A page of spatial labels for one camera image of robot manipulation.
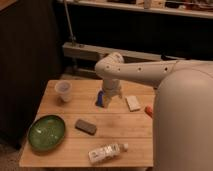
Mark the clear plastic bottle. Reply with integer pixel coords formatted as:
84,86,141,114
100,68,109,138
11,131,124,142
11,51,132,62
88,143,129,164

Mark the upper wooden shelf board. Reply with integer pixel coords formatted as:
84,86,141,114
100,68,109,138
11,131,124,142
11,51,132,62
57,0,213,19

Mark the metal shelf post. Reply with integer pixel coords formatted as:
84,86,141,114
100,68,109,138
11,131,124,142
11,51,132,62
63,0,76,46

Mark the clear plastic cup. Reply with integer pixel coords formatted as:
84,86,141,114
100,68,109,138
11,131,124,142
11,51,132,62
54,80,72,102

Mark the lower wooden shelf board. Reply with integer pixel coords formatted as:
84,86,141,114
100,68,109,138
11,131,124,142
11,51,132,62
62,41,213,80

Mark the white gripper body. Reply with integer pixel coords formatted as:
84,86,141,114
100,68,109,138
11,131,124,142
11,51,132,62
102,79,122,99

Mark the green ceramic bowl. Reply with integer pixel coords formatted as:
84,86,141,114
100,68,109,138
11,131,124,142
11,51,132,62
27,115,66,152

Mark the orange toy carrot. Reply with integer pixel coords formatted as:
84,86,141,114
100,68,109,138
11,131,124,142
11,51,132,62
145,106,153,118

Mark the white rectangular eraser block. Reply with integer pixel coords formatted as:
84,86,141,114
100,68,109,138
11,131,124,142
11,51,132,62
126,96,141,112

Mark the grey rectangular sponge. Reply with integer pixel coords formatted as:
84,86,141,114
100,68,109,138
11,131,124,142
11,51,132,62
75,119,97,135

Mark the blue sponge block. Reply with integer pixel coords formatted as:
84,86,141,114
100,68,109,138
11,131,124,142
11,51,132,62
96,90,107,108

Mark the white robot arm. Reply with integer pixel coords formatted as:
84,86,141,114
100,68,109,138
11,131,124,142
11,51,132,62
95,52,213,171

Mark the wooden shelf board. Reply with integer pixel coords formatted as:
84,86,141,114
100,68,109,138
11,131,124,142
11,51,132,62
62,41,213,80
57,0,213,19

